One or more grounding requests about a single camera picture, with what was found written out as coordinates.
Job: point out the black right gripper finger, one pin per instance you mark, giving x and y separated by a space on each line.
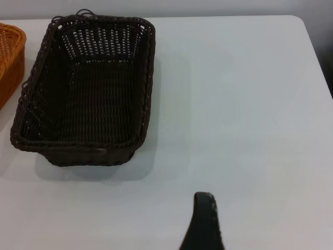
204 224

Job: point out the dark brown wicker basket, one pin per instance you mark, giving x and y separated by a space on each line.
99 109

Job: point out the orange brown wicker basket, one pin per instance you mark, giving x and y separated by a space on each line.
10 65

